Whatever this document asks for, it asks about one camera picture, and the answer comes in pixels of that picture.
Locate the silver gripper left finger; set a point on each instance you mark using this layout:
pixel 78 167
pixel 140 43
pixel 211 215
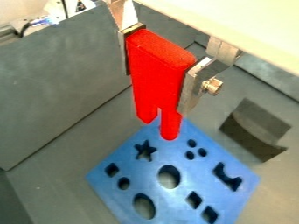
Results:
pixel 122 12

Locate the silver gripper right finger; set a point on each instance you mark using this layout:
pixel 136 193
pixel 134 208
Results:
pixel 200 76

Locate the red square-circle peg object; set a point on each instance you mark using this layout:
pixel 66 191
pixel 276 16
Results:
pixel 157 64

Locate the black curved holder stand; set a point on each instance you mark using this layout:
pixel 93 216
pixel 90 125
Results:
pixel 255 129

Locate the blue shape-sorting block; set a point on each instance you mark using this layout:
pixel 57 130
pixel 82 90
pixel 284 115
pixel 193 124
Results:
pixel 172 182

